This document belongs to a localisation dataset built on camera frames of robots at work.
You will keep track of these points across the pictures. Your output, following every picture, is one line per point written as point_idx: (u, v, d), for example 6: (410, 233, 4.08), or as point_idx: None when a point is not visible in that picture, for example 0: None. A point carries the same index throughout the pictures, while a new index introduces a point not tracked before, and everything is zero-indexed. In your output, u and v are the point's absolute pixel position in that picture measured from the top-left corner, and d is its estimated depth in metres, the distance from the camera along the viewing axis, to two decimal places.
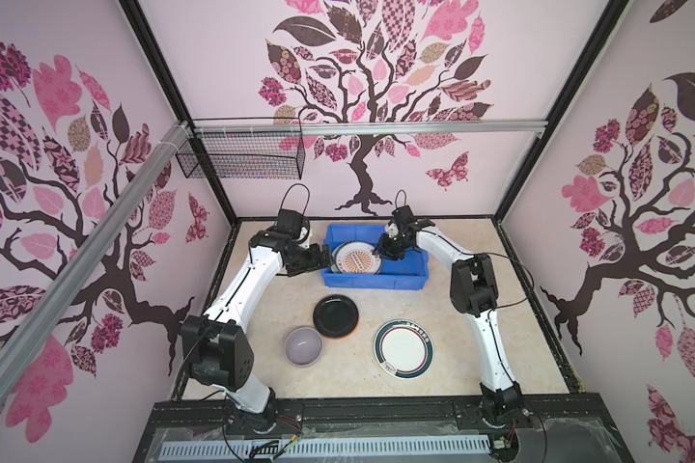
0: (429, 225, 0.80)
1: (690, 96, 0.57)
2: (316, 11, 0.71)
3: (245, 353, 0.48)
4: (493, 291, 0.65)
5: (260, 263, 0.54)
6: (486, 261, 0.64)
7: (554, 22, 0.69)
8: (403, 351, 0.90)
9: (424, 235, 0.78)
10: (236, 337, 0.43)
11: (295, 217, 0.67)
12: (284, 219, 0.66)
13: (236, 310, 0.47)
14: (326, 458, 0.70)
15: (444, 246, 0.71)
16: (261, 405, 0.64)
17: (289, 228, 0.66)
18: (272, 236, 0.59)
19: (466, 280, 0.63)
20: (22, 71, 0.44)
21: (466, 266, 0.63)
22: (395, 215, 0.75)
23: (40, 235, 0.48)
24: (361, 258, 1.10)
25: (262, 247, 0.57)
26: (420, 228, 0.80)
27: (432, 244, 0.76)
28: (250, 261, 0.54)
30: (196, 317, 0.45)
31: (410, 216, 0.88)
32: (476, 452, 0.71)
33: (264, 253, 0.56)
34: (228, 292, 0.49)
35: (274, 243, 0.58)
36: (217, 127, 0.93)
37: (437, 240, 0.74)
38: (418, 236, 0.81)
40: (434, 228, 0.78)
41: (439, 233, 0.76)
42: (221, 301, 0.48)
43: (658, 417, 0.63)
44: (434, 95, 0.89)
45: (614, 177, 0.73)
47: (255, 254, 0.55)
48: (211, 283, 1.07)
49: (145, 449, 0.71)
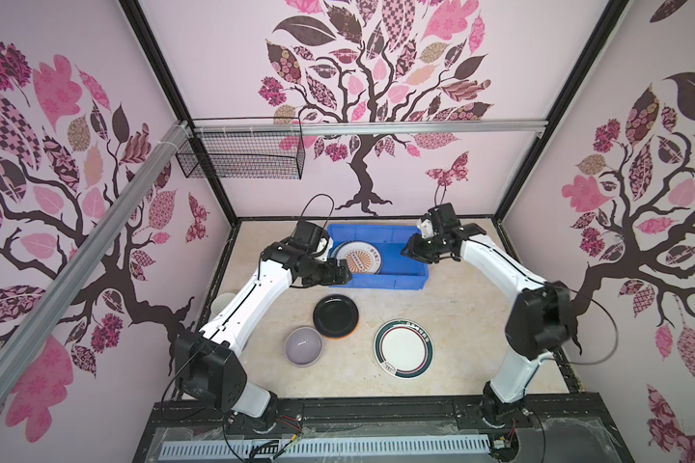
0: (477, 233, 0.64)
1: (690, 96, 0.57)
2: (316, 11, 0.71)
3: (238, 375, 0.46)
4: (564, 334, 0.50)
5: (266, 280, 0.52)
6: (564, 294, 0.49)
7: (554, 22, 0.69)
8: (403, 351, 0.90)
9: (474, 246, 0.62)
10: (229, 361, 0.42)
11: (314, 229, 0.64)
12: (301, 231, 0.63)
13: (233, 330, 0.44)
14: (327, 458, 0.70)
15: (505, 265, 0.56)
16: (259, 410, 0.63)
17: (304, 242, 0.62)
18: (286, 251, 0.56)
19: (536, 314, 0.48)
20: (22, 71, 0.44)
21: (537, 298, 0.48)
22: (433, 215, 0.75)
23: (40, 234, 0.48)
24: (360, 258, 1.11)
25: (273, 261, 0.54)
26: (467, 237, 0.63)
27: (485, 258, 0.59)
28: (256, 278, 0.52)
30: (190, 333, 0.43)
31: (452, 217, 0.72)
32: (476, 452, 0.71)
33: (274, 268, 0.53)
34: (229, 310, 0.47)
35: (286, 258, 0.55)
36: (217, 127, 0.93)
37: (490, 256, 0.58)
38: (465, 247, 0.64)
40: (488, 238, 0.62)
41: (494, 248, 0.60)
42: (219, 320, 0.45)
43: (658, 417, 0.63)
44: (434, 95, 0.89)
45: (614, 177, 0.73)
47: (262, 269, 0.53)
48: (211, 283, 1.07)
49: (145, 449, 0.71)
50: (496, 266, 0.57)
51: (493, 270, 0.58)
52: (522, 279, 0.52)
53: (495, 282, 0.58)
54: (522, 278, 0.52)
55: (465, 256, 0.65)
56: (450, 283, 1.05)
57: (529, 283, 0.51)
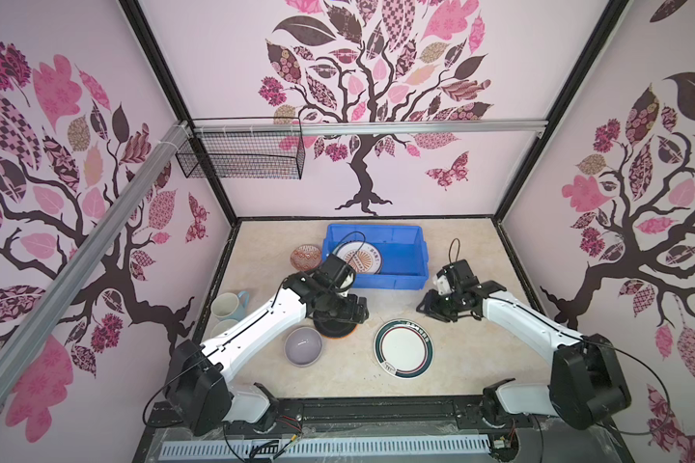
0: (497, 289, 0.62)
1: (690, 96, 0.57)
2: (316, 11, 0.71)
3: (222, 403, 0.44)
4: (623, 395, 0.44)
5: (278, 310, 0.50)
6: (605, 349, 0.44)
7: (554, 21, 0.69)
8: (404, 351, 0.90)
9: (495, 304, 0.59)
10: (213, 385, 0.40)
11: (342, 267, 0.62)
12: (328, 265, 0.62)
13: (232, 353, 0.43)
14: (327, 458, 0.70)
15: (533, 322, 0.52)
16: (256, 415, 0.62)
17: (331, 278, 0.61)
18: (307, 283, 0.56)
19: (579, 377, 0.42)
20: (22, 71, 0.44)
21: (576, 356, 0.43)
22: (450, 271, 0.73)
23: (40, 234, 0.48)
24: (360, 258, 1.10)
25: (291, 292, 0.54)
26: (486, 295, 0.61)
27: (511, 316, 0.56)
28: (270, 304, 0.51)
30: (191, 344, 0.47)
31: (468, 274, 0.70)
32: (476, 452, 0.71)
33: (290, 298, 0.53)
34: (235, 330, 0.46)
35: (305, 291, 0.54)
36: (217, 127, 0.93)
37: (516, 313, 0.55)
38: (486, 304, 0.61)
40: (509, 293, 0.60)
41: (517, 303, 0.57)
42: (221, 338, 0.45)
43: (658, 416, 0.63)
44: (434, 95, 0.89)
45: (614, 177, 0.73)
47: (279, 296, 0.53)
48: (211, 283, 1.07)
49: (145, 449, 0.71)
50: (524, 323, 0.53)
51: (521, 327, 0.54)
52: (556, 336, 0.48)
53: (524, 339, 0.54)
54: (556, 334, 0.48)
55: (487, 313, 0.62)
56: None
57: (564, 339, 0.47)
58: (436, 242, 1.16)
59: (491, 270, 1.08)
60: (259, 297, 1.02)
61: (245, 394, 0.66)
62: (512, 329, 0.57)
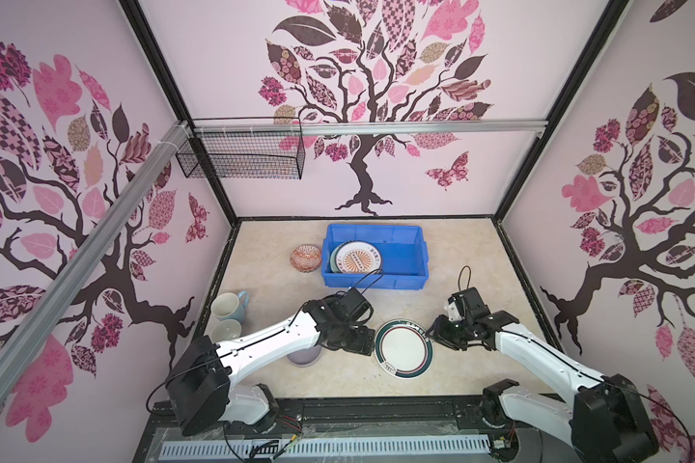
0: (510, 323, 0.61)
1: (690, 96, 0.57)
2: (316, 11, 0.71)
3: (215, 409, 0.44)
4: (650, 441, 0.42)
5: (293, 330, 0.52)
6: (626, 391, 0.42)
7: (554, 21, 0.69)
8: (403, 350, 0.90)
9: (511, 338, 0.57)
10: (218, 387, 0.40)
11: (360, 302, 0.62)
12: (348, 298, 0.64)
13: (241, 360, 0.44)
14: (327, 458, 0.70)
15: (550, 359, 0.50)
16: (253, 417, 0.62)
17: (347, 313, 0.62)
18: (325, 313, 0.58)
19: (602, 420, 0.41)
20: (22, 71, 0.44)
21: (597, 399, 0.42)
22: (460, 301, 0.72)
23: (40, 234, 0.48)
24: (361, 258, 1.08)
25: (308, 316, 0.55)
26: (500, 328, 0.60)
27: (528, 352, 0.54)
28: (288, 323, 0.53)
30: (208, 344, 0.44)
31: (478, 303, 0.69)
32: (476, 452, 0.71)
33: (307, 324, 0.54)
34: (250, 339, 0.48)
35: (323, 321, 0.56)
36: (217, 127, 0.93)
37: (531, 348, 0.54)
38: (498, 338, 0.60)
40: (522, 327, 0.59)
41: (532, 338, 0.56)
42: (236, 343, 0.46)
43: (658, 417, 0.63)
44: (434, 95, 0.89)
45: (614, 177, 0.73)
47: (298, 318, 0.54)
48: (211, 283, 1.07)
49: (145, 449, 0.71)
50: (542, 361, 0.51)
51: (539, 365, 0.52)
52: (575, 376, 0.46)
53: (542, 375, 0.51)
54: (575, 374, 0.47)
55: (501, 347, 0.60)
56: (451, 283, 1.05)
57: (584, 379, 0.45)
58: (436, 242, 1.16)
59: (491, 270, 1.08)
60: (259, 297, 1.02)
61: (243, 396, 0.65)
62: (529, 365, 0.54)
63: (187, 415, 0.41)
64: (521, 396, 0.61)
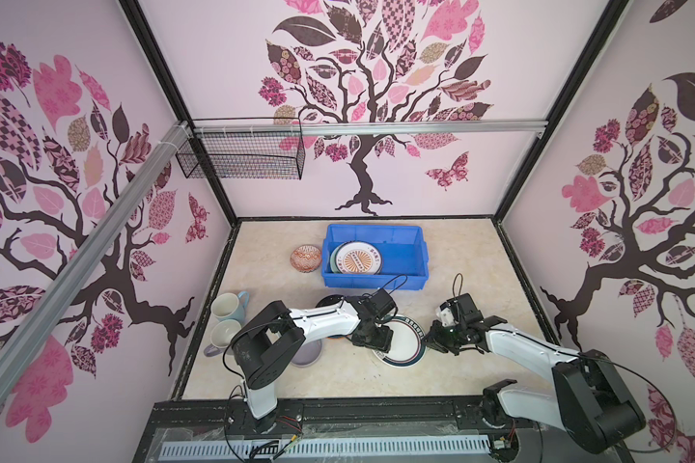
0: (499, 324, 0.64)
1: (690, 97, 0.56)
2: (316, 11, 0.71)
3: (279, 367, 0.48)
4: (636, 416, 0.43)
5: (344, 313, 0.60)
6: (603, 363, 0.45)
7: (554, 22, 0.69)
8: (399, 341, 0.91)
9: (499, 335, 0.61)
10: (296, 340, 0.46)
11: (390, 299, 0.71)
12: (379, 296, 0.72)
13: (308, 326, 0.50)
14: (326, 458, 0.70)
15: (529, 345, 0.54)
16: (259, 412, 0.62)
17: (378, 308, 0.71)
18: (361, 306, 0.66)
19: (582, 392, 0.43)
20: (22, 72, 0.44)
21: (575, 371, 0.44)
22: (454, 306, 0.75)
23: (40, 234, 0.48)
24: (361, 258, 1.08)
25: (350, 306, 0.63)
26: (488, 328, 0.64)
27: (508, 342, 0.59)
28: (338, 306, 0.61)
30: (281, 307, 0.50)
31: (471, 308, 0.72)
32: (476, 452, 0.71)
33: (351, 311, 0.62)
34: (315, 311, 0.55)
35: (360, 312, 0.63)
36: (217, 128, 0.92)
37: (517, 340, 0.57)
38: (489, 337, 0.63)
40: (509, 324, 0.63)
41: (516, 331, 0.60)
42: (304, 312, 0.53)
43: (658, 417, 0.63)
44: (434, 95, 0.89)
45: (614, 177, 0.73)
47: (346, 305, 0.62)
48: (211, 283, 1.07)
49: (145, 449, 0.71)
50: (523, 348, 0.55)
51: (523, 354, 0.55)
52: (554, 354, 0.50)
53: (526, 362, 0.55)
54: (553, 353, 0.50)
55: (492, 347, 0.63)
56: (450, 283, 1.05)
57: (562, 356, 0.49)
58: (436, 242, 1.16)
59: (491, 270, 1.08)
60: (259, 297, 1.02)
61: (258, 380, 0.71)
62: (515, 357, 0.57)
63: (257, 367, 0.46)
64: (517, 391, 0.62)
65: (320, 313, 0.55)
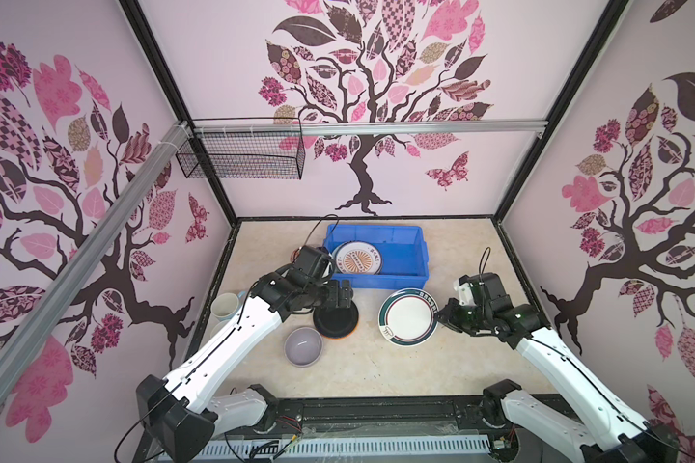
0: (541, 329, 0.52)
1: (690, 97, 0.56)
2: (316, 11, 0.71)
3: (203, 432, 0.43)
4: None
5: (247, 325, 0.46)
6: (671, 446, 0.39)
7: (554, 22, 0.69)
8: (405, 319, 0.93)
9: (545, 355, 0.49)
10: (180, 422, 0.37)
11: (315, 261, 0.55)
12: (304, 259, 0.56)
13: (197, 384, 0.40)
14: (326, 458, 0.70)
15: (586, 390, 0.45)
16: (257, 417, 0.63)
17: (306, 273, 0.55)
18: (278, 285, 0.50)
19: None
20: (22, 71, 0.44)
21: (638, 451, 0.38)
22: (478, 287, 0.62)
23: (41, 234, 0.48)
24: (361, 258, 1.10)
25: (261, 300, 0.49)
26: (529, 335, 0.52)
27: (558, 370, 0.48)
28: (237, 318, 0.46)
30: (155, 380, 0.41)
31: (499, 294, 0.59)
32: (476, 452, 0.71)
33: (259, 310, 0.47)
34: (199, 355, 0.43)
35: (278, 295, 0.49)
36: (217, 128, 0.92)
37: (568, 370, 0.47)
38: (525, 343, 0.52)
40: (553, 339, 0.51)
41: (569, 358, 0.48)
42: (186, 367, 0.41)
43: (658, 417, 0.63)
44: (434, 95, 0.89)
45: (614, 177, 0.73)
47: (247, 308, 0.48)
48: (211, 283, 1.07)
49: (145, 449, 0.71)
50: (575, 388, 0.45)
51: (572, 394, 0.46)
52: (616, 419, 0.41)
53: (572, 406, 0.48)
54: (615, 416, 0.42)
55: (530, 360, 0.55)
56: (450, 283, 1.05)
57: (625, 424, 0.41)
58: (436, 242, 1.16)
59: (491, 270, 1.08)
60: None
61: (234, 406, 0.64)
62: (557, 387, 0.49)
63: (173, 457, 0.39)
64: (523, 403, 0.61)
65: (213, 351, 0.43)
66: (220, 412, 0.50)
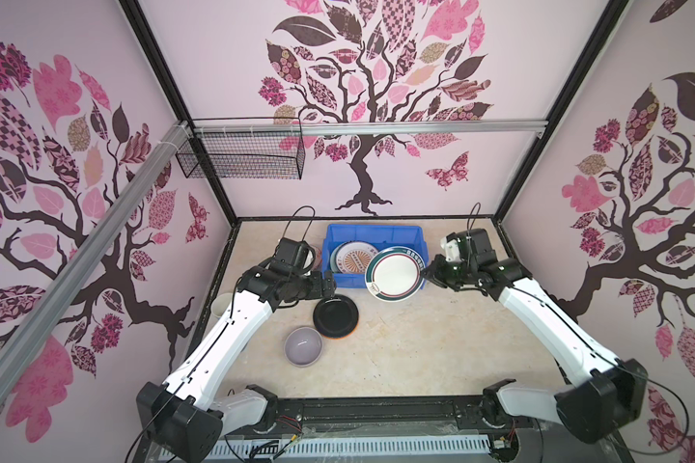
0: (522, 278, 0.53)
1: (690, 97, 0.56)
2: (316, 11, 0.71)
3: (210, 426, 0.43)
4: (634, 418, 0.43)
5: (239, 317, 0.47)
6: (641, 378, 0.40)
7: (554, 21, 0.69)
8: (391, 277, 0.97)
9: (524, 300, 0.51)
10: (191, 421, 0.38)
11: (296, 249, 0.57)
12: (284, 250, 0.57)
13: (200, 382, 0.40)
14: (326, 458, 0.70)
15: (562, 332, 0.46)
16: (257, 415, 0.63)
17: (289, 263, 0.57)
18: (264, 278, 0.51)
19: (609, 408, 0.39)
20: (22, 71, 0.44)
21: (608, 385, 0.40)
22: (467, 241, 0.62)
23: (41, 234, 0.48)
24: (360, 257, 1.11)
25: (248, 292, 0.49)
26: (511, 283, 0.53)
27: (537, 316, 0.49)
28: (229, 313, 0.47)
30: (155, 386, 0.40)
31: (486, 248, 0.59)
32: (476, 452, 0.71)
33: (249, 300, 0.48)
34: (197, 354, 0.43)
35: (264, 287, 0.50)
36: (217, 127, 0.93)
37: (545, 315, 0.48)
38: (506, 292, 0.54)
40: (535, 285, 0.52)
41: (547, 302, 0.50)
42: (185, 367, 0.41)
43: (658, 417, 0.63)
44: (434, 95, 0.89)
45: (614, 177, 0.73)
47: (236, 302, 0.48)
48: (211, 283, 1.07)
49: (145, 449, 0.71)
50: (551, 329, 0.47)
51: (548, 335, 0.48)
52: (589, 356, 0.43)
53: (550, 349, 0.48)
54: (589, 354, 0.43)
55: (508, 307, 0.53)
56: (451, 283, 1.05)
57: (597, 361, 0.42)
58: (436, 242, 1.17)
59: None
60: None
61: (236, 404, 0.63)
62: (535, 330, 0.50)
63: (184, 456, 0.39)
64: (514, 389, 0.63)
65: (209, 348, 0.43)
66: (226, 408, 0.52)
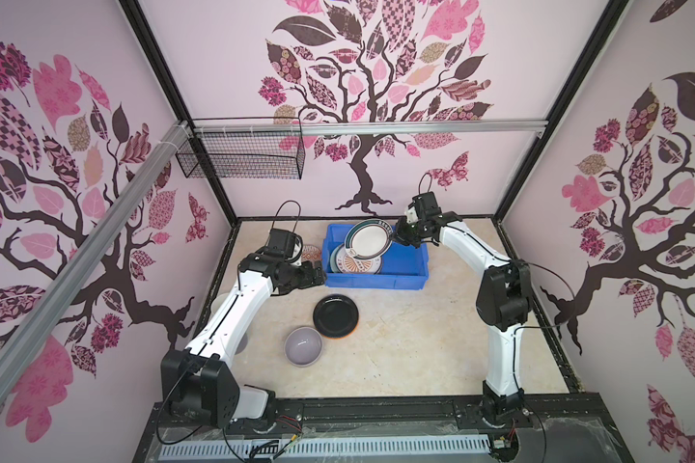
0: (455, 221, 0.70)
1: (690, 96, 0.57)
2: (316, 11, 0.71)
3: (232, 388, 0.45)
4: (526, 305, 0.57)
5: (248, 290, 0.51)
6: (525, 270, 0.56)
7: (554, 21, 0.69)
8: (369, 243, 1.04)
9: (451, 232, 0.68)
10: (220, 373, 0.41)
11: (288, 235, 0.64)
12: (276, 237, 0.64)
13: (220, 342, 0.44)
14: (326, 458, 0.70)
15: (473, 247, 0.62)
16: (259, 409, 0.63)
17: (281, 249, 0.63)
18: (264, 259, 0.57)
19: (499, 290, 0.55)
20: (21, 71, 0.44)
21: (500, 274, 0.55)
22: (416, 201, 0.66)
23: (40, 234, 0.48)
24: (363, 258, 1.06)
25: (252, 272, 0.54)
26: (445, 224, 0.70)
27: (461, 243, 0.66)
28: (236, 287, 0.52)
30: (179, 351, 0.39)
31: (433, 204, 0.77)
32: (476, 452, 0.71)
33: (255, 277, 0.54)
34: (213, 322, 0.46)
35: (264, 267, 0.55)
36: (217, 127, 0.93)
37: (466, 240, 0.64)
38: (443, 231, 0.71)
40: (462, 224, 0.69)
41: (467, 231, 0.66)
42: (204, 333, 0.45)
43: (658, 417, 0.63)
44: (434, 95, 0.89)
45: (614, 177, 0.73)
47: (243, 279, 0.53)
48: (211, 283, 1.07)
49: (145, 449, 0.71)
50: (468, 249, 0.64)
51: (466, 252, 0.65)
52: (490, 258, 0.59)
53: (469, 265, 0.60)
54: (489, 257, 0.59)
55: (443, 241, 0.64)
56: (451, 283, 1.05)
57: (495, 260, 0.58)
58: None
59: None
60: None
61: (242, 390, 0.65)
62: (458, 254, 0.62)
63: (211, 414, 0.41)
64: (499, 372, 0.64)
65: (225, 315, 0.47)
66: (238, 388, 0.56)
